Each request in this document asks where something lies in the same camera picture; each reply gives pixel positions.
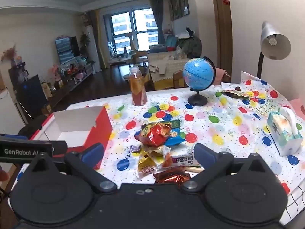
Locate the balloon pattern tablecloth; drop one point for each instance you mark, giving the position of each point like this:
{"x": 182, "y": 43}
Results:
{"x": 261, "y": 189}

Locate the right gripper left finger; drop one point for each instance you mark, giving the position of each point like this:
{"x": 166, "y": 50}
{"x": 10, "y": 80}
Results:
{"x": 82, "y": 164}

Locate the sofa with yellow cover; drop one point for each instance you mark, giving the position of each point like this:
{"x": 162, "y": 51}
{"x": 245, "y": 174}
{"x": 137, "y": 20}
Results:
{"x": 162, "y": 66}

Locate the wooden stick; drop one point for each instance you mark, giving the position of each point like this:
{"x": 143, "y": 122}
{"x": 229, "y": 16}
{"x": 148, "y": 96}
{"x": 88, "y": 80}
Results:
{"x": 193, "y": 169}

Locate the opened wrapper near lamp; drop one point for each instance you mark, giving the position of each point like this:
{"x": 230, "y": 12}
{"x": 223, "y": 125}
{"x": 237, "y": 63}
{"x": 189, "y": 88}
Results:
{"x": 233, "y": 93}

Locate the small blue globe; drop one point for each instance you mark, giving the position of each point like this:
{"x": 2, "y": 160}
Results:
{"x": 199, "y": 74}

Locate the tv console cabinet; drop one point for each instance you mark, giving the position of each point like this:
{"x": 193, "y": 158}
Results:
{"x": 69, "y": 83}

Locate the orange juice bottle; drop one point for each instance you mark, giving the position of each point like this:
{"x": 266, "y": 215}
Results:
{"x": 137, "y": 86}

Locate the purple candy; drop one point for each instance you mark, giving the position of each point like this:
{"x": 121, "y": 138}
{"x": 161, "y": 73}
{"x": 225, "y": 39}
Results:
{"x": 134, "y": 149}

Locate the red white cardboard box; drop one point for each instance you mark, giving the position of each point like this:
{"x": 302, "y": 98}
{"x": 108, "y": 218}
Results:
{"x": 79, "y": 128}

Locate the tissue pack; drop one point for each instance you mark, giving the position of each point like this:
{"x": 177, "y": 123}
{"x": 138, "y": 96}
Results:
{"x": 282, "y": 126}

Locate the black mini fridge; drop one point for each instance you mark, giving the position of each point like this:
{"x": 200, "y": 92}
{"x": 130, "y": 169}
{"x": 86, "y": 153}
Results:
{"x": 30, "y": 94}

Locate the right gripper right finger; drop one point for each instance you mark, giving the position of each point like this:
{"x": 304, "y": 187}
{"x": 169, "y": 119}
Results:
{"x": 215, "y": 165}

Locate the blue cookie packet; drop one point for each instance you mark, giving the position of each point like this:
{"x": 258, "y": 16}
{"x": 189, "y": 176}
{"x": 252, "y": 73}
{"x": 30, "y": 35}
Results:
{"x": 175, "y": 137}

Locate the coffee table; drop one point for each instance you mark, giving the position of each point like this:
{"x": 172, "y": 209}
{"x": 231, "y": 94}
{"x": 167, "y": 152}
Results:
{"x": 120, "y": 61}

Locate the white snack packet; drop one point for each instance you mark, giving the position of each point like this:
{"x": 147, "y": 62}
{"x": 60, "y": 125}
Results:
{"x": 185, "y": 158}

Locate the shiny red foil snack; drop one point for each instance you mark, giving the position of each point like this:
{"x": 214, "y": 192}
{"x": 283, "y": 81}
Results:
{"x": 172, "y": 176}

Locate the wooden chair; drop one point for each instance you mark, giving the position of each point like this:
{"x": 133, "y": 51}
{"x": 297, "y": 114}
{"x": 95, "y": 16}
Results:
{"x": 178, "y": 80}

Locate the green snack packet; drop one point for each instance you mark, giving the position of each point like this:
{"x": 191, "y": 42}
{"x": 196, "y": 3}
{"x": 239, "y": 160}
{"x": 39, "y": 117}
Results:
{"x": 172, "y": 123}

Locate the red chips bag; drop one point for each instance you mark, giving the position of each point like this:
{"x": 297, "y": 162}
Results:
{"x": 154, "y": 134}

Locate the white desk lamp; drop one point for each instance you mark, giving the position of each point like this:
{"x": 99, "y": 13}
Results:
{"x": 274, "y": 45}

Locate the television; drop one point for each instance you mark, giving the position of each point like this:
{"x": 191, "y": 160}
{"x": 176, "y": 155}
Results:
{"x": 67, "y": 49}

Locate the yellow snack packet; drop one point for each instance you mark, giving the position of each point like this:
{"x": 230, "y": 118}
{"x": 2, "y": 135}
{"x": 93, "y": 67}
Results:
{"x": 146, "y": 164}

